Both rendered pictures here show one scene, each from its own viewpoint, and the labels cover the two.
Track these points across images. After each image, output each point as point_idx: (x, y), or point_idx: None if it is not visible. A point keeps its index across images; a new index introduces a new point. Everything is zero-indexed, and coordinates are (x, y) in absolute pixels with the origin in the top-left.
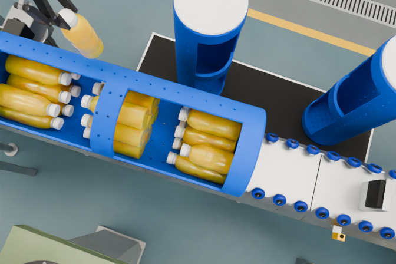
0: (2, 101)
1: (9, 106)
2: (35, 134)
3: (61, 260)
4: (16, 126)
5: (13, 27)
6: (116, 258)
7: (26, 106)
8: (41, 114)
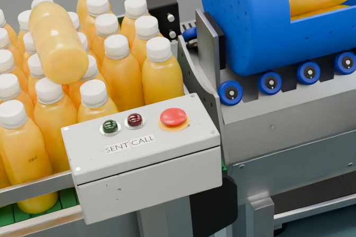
0: None
1: None
2: (305, 120)
3: None
4: (340, 10)
5: None
6: None
7: None
8: None
